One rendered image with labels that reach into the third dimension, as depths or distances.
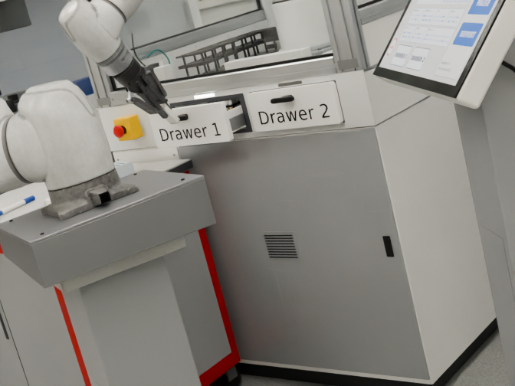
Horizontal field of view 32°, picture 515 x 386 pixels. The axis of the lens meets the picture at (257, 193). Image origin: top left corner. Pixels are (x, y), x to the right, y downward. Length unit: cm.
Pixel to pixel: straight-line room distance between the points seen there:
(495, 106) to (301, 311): 112
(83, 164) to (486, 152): 82
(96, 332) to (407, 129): 101
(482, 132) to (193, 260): 119
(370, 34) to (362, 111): 19
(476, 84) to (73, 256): 84
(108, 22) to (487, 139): 103
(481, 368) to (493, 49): 135
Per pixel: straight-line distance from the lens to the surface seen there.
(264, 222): 265
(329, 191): 247
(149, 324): 201
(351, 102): 234
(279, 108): 246
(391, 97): 240
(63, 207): 195
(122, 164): 273
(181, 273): 270
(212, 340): 282
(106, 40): 235
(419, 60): 183
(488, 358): 280
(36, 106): 194
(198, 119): 255
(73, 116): 193
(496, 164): 182
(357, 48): 230
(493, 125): 181
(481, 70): 159
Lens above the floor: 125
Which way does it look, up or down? 14 degrees down
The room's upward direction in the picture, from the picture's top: 14 degrees counter-clockwise
